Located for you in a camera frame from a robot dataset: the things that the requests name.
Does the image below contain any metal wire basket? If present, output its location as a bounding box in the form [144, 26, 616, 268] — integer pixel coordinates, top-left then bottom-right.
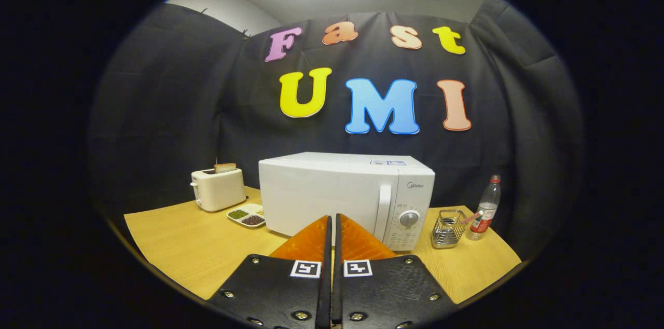
[431, 209, 469, 250]

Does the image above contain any white toaster oven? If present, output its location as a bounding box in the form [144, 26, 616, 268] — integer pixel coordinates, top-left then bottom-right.
[258, 152, 436, 252]

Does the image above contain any clear water bottle red label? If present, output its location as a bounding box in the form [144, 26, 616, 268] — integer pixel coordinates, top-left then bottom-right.
[466, 174, 502, 241]

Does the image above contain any white divided bean dish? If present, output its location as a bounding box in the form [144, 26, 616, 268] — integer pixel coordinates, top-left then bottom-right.
[226, 203, 266, 229]

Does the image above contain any cream bread toaster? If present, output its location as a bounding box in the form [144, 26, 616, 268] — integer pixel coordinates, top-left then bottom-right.
[190, 167, 247, 213]

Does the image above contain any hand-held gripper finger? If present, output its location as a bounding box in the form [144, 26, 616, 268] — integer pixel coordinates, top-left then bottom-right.
[332, 213, 460, 329]
[206, 215, 333, 329]

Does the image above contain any red checkered straw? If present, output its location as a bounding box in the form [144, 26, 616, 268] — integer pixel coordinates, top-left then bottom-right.
[456, 210, 484, 226]

